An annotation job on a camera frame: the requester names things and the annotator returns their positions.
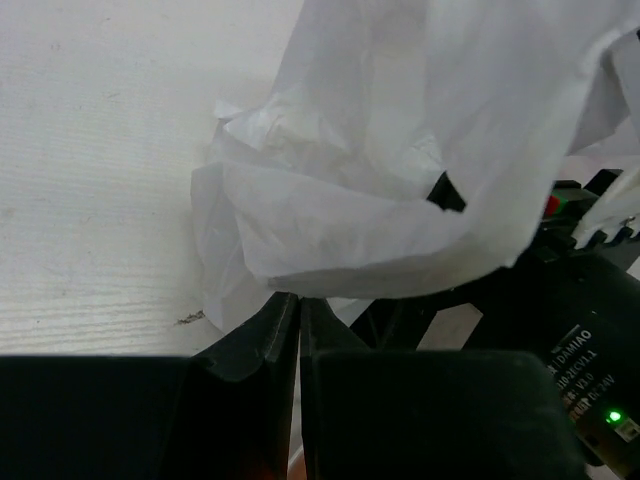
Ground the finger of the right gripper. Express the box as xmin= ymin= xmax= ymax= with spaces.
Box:
xmin=427 ymin=172 xmax=466 ymax=212

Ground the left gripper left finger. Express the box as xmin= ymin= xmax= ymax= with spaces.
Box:
xmin=1 ymin=293 xmax=299 ymax=479

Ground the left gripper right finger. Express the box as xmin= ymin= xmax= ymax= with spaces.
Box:
xmin=300 ymin=299 xmax=585 ymax=480

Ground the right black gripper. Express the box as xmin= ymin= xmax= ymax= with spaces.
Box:
xmin=352 ymin=169 xmax=639 ymax=479

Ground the white plastic bag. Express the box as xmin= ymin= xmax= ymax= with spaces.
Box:
xmin=191 ymin=1 xmax=639 ymax=332

